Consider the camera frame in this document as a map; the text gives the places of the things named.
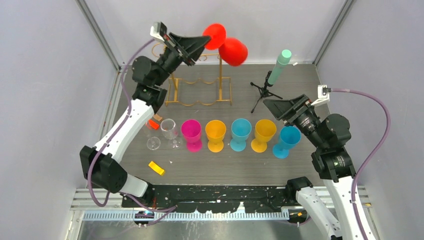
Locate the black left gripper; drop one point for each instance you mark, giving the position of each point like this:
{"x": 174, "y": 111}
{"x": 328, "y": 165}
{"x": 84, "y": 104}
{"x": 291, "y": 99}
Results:
{"x": 190, "y": 48}

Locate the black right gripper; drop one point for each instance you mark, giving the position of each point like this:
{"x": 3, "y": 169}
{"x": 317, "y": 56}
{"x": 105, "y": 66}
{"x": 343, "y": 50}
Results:
{"x": 280, "y": 108}

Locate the yellow wine glass back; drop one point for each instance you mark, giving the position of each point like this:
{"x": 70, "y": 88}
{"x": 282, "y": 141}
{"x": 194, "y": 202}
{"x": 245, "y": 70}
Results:
{"x": 264, "y": 131}

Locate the yellow wine glass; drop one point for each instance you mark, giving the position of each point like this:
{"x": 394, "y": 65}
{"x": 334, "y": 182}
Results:
{"x": 215, "y": 131}
{"x": 264, "y": 131}

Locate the blue wine glass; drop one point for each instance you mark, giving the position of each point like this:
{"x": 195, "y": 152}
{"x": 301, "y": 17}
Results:
{"x": 289, "y": 137}
{"x": 240, "y": 131}

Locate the red wine glass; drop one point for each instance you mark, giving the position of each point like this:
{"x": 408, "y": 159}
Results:
{"x": 231, "y": 49}

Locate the yellow wine glass front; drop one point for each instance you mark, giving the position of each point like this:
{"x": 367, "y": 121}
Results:
{"x": 215, "y": 131}

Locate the pink wine glass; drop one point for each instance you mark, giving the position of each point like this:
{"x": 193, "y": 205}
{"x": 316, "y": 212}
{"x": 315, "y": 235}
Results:
{"x": 191, "y": 130}

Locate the clear wine glass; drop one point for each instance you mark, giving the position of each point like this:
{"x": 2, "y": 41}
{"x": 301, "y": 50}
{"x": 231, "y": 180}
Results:
{"x": 170, "y": 131}
{"x": 153, "y": 142}

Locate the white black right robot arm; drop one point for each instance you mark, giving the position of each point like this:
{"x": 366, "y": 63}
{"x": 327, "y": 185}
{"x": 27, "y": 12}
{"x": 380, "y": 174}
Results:
{"x": 332, "y": 163}

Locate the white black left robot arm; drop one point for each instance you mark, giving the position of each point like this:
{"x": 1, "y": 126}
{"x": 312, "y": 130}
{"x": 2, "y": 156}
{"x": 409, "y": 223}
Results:
{"x": 101, "y": 163}

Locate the small black tripod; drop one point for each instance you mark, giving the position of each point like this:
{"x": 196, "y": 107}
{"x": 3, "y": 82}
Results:
{"x": 263, "y": 91}

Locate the tan wooden block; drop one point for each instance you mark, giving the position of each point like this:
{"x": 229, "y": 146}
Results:
{"x": 158, "y": 117}

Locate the orange red block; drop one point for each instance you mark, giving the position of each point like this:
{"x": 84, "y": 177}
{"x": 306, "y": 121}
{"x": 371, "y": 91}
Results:
{"x": 154, "y": 125}

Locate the yellow block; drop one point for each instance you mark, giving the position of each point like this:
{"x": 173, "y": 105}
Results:
{"x": 156, "y": 168}

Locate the gold wire glass rack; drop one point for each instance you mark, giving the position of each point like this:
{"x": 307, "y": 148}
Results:
{"x": 174, "y": 91}

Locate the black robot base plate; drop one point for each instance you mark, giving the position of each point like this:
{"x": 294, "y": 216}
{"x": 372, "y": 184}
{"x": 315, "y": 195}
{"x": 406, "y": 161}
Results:
{"x": 214, "y": 198}

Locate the aluminium frame rail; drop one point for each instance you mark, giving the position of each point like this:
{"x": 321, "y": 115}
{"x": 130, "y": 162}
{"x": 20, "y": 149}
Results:
{"x": 113, "y": 211}

